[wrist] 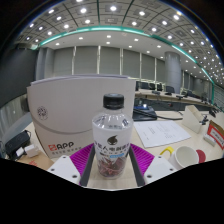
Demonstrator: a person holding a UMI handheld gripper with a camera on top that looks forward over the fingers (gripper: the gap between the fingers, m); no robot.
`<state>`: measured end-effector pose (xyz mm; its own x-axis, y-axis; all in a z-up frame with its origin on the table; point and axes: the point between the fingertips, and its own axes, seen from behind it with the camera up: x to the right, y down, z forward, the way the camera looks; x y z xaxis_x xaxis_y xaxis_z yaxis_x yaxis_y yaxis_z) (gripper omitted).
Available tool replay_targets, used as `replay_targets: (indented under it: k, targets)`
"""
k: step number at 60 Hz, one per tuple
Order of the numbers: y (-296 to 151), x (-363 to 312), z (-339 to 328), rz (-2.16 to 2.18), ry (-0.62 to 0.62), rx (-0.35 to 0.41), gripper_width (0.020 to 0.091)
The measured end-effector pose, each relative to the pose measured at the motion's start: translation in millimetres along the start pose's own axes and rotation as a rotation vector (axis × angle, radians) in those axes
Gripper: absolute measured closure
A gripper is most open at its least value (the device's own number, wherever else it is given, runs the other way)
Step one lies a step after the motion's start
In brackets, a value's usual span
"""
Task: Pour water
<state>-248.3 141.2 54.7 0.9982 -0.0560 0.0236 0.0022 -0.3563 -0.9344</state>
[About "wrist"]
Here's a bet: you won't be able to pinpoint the flat round red coaster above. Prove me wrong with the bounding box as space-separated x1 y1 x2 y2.
195 149 207 164

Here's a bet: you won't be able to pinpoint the row of black office chairs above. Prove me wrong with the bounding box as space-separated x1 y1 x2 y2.
134 79 208 101

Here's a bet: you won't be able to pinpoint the black cable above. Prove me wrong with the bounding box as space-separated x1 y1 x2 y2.
133 109 184 121

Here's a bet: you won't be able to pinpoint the white paper ream box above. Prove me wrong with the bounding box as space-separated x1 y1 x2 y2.
26 74 137 160

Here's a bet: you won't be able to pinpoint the black power adapter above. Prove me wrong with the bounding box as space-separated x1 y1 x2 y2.
4 130 31 156

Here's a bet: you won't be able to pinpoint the white printed paper sheet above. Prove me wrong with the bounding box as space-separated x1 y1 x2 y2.
133 119 192 149

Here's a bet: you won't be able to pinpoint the black flat device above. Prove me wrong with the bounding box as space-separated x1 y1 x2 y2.
132 104 158 122

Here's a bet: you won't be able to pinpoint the open red-sided cardboard box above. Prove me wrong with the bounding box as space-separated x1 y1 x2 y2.
206 119 224 151

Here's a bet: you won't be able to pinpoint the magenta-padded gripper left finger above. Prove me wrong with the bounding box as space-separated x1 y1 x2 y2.
46 142 98 188

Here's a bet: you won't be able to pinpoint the long conference desk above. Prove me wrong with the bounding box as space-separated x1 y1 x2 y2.
134 89 221 112

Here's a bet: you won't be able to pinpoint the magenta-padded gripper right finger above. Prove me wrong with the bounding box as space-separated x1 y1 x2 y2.
128 142 178 188

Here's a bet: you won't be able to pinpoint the white mug with yellow handle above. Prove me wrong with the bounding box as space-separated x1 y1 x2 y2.
159 145 200 171

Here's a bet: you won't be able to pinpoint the small white remote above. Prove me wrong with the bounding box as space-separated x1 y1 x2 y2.
203 133 217 147

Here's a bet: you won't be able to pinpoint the small white charger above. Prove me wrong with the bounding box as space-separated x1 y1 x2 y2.
23 143 40 158

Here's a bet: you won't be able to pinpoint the black clip tool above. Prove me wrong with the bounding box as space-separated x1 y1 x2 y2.
199 114 210 126

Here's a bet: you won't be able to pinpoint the round ceiling lights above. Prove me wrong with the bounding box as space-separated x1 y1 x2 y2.
19 0 224 78

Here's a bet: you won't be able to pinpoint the clear black-capped drink bottle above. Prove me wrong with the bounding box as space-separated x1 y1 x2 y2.
91 93 134 180

